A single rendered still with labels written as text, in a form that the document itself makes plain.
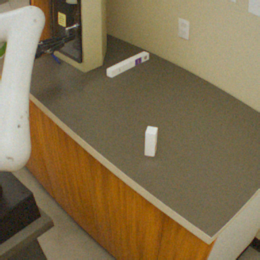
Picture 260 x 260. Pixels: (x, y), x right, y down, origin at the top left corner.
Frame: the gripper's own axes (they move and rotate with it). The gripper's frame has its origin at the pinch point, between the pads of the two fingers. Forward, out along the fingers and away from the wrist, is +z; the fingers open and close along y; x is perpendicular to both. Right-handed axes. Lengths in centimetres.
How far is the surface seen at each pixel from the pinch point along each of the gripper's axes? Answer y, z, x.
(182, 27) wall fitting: -31, 48, -6
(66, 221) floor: -25, -23, 112
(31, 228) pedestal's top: -72, -64, 11
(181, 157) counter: -79, -5, 10
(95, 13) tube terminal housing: -4.5, 12.7, -12.6
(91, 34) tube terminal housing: -6.1, 10.1, -0.8
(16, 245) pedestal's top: -74, -73, 11
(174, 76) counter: -40, 35, 15
